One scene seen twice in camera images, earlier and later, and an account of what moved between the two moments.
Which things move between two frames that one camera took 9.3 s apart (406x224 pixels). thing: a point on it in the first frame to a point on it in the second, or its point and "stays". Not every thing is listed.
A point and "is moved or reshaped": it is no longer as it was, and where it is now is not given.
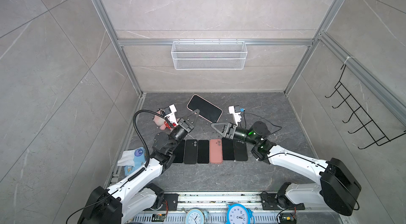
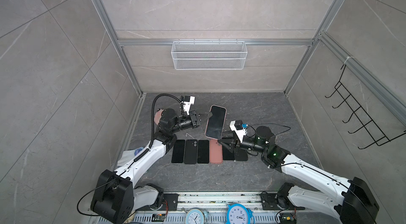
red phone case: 215,151 stays
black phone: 179,152 stays
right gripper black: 229,131 to 236,143
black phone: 203,151 stays
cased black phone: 228,149 stays
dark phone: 208,110 is moved or reshaped
